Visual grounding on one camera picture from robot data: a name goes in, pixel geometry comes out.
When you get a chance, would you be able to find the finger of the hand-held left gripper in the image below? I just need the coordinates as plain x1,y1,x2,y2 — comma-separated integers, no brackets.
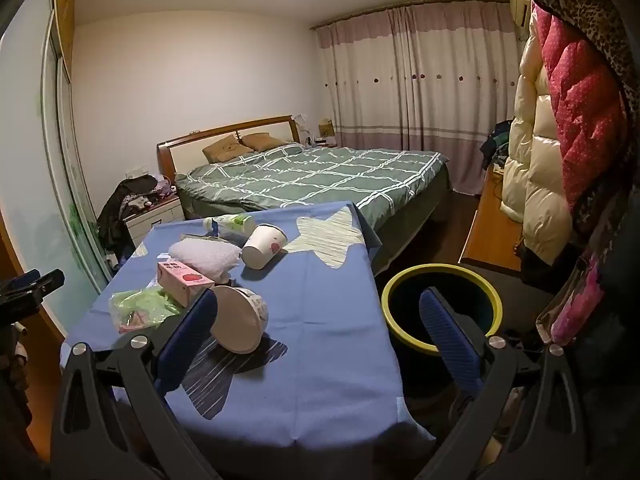
10,268,66,298

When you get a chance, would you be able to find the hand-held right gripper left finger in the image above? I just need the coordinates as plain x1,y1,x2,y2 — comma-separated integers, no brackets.
50,287,221,480

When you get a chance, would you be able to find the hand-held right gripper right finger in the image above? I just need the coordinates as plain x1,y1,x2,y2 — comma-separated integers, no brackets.
415,287,588,480

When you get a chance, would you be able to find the white paper bowl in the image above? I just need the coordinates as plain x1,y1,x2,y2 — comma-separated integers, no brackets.
210,284,271,354

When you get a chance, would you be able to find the green plastic bag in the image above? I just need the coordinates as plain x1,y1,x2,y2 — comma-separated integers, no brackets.
108,285,183,335

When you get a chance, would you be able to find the pink carton box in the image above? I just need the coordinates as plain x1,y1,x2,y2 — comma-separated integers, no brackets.
156,260,216,308

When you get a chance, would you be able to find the yellow rimmed dark bin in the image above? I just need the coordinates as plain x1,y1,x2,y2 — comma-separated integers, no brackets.
381,263,502,401

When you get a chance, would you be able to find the white paper towel wad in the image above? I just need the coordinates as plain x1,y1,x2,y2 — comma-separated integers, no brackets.
168,238,243,281

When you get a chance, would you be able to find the white paper cup red print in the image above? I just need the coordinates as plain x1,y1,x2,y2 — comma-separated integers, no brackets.
241,223,287,268

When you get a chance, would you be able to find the beige bag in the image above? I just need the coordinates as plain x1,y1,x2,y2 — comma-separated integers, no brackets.
535,260,596,346

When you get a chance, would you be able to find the dark jacket pile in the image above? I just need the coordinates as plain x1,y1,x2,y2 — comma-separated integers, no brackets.
96,175,161,251

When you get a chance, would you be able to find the wooden desk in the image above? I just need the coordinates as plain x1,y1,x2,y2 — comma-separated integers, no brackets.
458,162,526,276

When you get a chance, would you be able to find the white nightstand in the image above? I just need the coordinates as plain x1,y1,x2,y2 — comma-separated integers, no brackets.
122,195,187,248

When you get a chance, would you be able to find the glass door wardrobe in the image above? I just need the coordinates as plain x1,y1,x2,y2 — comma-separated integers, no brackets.
0,0,113,341

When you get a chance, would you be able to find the blue star print tablecloth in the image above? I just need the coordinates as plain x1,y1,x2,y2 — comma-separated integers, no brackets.
60,201,436,461

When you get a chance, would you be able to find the wooden bed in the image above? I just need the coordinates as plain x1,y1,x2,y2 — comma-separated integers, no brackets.
156,115,451,276

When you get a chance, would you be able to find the pink floral bag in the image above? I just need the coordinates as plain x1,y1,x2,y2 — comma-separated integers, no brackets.
550,255,606,346

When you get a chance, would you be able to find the pink purple cloth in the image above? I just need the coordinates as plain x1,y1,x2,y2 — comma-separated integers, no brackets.
150,174,178,201

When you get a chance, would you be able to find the dark hanging coat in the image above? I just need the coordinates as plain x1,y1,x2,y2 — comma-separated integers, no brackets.
565,200,640,411

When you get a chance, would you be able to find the brown pillow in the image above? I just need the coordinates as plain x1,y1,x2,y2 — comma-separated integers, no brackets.
202,138,251,163
241,132,288,152

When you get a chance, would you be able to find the dark clothes heap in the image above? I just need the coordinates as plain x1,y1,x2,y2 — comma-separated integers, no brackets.
480,119,516,171

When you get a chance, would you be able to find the green checked duvet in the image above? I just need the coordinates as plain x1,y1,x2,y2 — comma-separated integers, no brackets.
175,142,448,221

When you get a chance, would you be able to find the white bedside lamp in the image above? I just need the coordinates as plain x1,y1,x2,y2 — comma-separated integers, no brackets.
292,112,313,146

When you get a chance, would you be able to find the pink and white curtain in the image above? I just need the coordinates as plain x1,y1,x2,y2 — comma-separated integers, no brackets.
310,0,523,196

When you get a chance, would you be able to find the red dotted puffer jacket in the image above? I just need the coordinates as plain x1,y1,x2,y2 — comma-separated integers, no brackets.
517,0,628,221

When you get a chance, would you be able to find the white air conditioner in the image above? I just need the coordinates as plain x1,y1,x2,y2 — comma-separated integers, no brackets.
508,0,532,41

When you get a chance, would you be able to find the leopard print scarf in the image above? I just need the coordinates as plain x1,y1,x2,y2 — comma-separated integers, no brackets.
530,0,636,111

